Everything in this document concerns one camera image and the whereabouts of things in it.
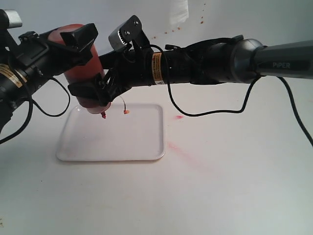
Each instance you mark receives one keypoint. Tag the white cloth backdrop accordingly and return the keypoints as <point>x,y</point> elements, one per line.
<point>157,16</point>

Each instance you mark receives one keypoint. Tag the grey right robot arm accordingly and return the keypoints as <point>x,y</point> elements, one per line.
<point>209,62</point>

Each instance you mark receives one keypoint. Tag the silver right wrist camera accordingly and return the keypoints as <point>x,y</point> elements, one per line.
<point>129,31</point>

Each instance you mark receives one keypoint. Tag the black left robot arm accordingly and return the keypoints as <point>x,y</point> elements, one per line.
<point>15,86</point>

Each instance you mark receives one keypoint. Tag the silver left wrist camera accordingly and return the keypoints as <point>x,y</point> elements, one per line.
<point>9,19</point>

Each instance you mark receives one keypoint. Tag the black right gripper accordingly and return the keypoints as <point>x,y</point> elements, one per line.
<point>128,68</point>

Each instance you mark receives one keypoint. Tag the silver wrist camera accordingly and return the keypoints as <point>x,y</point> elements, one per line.
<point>9,19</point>
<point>129,31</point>

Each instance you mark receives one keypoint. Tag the red sauce squeeze bottle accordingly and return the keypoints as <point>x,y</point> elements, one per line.
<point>82,73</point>

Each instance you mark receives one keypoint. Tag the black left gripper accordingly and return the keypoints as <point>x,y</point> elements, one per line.
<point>53,52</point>

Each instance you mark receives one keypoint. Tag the white rectangular plastic tray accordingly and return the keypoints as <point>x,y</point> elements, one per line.
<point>132,132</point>

